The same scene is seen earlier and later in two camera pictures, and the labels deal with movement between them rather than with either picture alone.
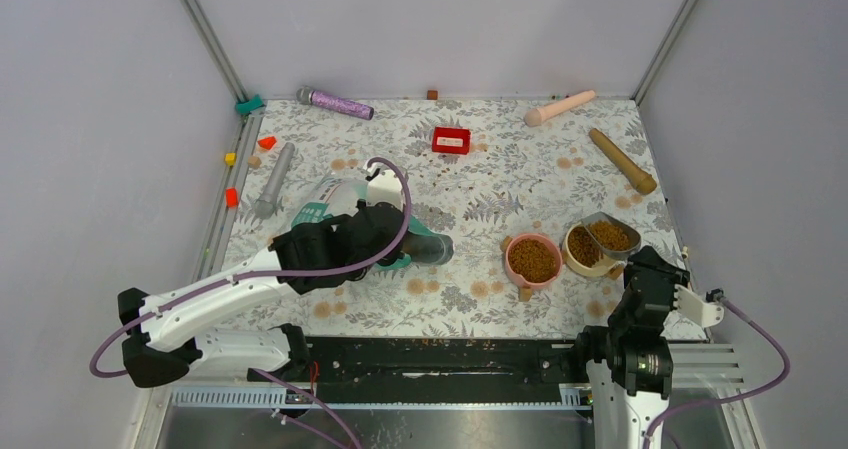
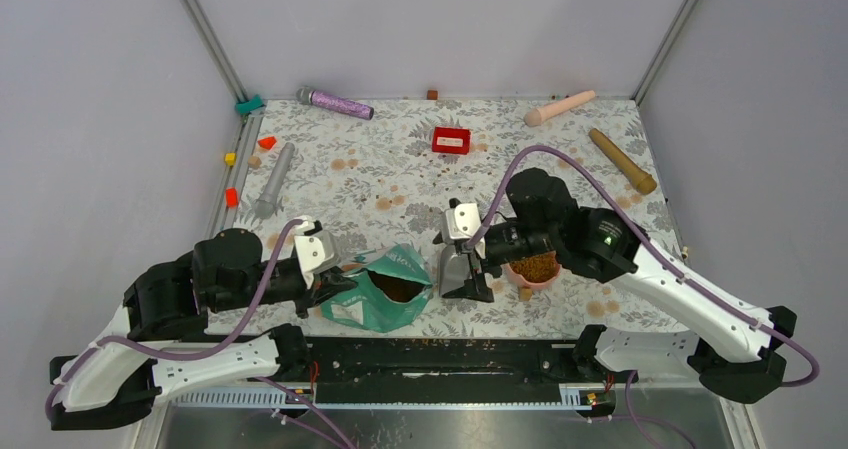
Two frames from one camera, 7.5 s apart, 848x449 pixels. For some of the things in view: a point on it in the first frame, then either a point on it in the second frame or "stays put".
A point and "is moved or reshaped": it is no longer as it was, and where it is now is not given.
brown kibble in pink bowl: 531,259 stays put
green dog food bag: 342,195 -> 387,294
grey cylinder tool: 264,206 stays put
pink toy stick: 534,116 stays put
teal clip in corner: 249,105 stays put
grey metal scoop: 616,239 is moved or reshaped
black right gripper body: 678,275 -> 500,247
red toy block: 267,142 stays put
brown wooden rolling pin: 630,170 stays put
